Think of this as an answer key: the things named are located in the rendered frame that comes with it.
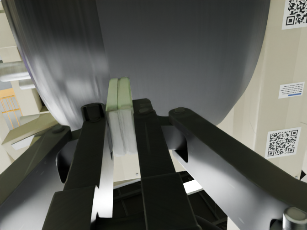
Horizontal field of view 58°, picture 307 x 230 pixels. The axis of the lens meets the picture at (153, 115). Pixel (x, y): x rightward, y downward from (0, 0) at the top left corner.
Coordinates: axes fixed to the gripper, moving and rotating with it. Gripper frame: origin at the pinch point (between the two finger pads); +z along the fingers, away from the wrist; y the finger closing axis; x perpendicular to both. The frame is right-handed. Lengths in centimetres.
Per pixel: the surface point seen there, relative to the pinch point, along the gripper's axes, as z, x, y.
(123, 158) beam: 62, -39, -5
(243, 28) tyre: 10.9, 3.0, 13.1
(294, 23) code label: 30.1, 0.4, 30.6
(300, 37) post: 30.5, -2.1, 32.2
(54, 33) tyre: 10.5, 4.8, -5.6
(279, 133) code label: 33, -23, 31
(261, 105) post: 32.3, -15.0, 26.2
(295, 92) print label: 31.9, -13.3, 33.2
